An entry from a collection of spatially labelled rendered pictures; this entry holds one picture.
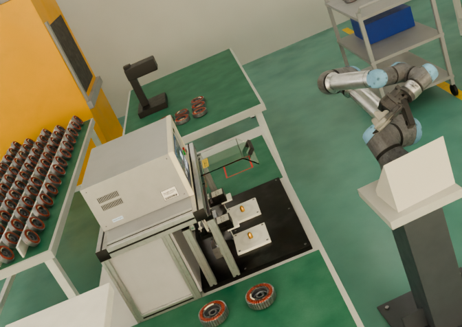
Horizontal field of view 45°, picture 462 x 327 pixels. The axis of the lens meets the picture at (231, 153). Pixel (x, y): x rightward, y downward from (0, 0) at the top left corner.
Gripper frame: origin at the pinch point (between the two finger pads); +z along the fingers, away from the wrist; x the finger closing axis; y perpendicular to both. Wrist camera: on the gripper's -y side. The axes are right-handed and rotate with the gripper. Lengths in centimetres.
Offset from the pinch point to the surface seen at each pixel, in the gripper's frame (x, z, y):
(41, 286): -220, 188, 138
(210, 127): -143, 18, 109
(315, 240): -19, 46, -11
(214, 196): -35, 61, 37
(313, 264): -9, 55, -18
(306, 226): -27, 42, -3
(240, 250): -25, 70, 9
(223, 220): -18, 67, 22
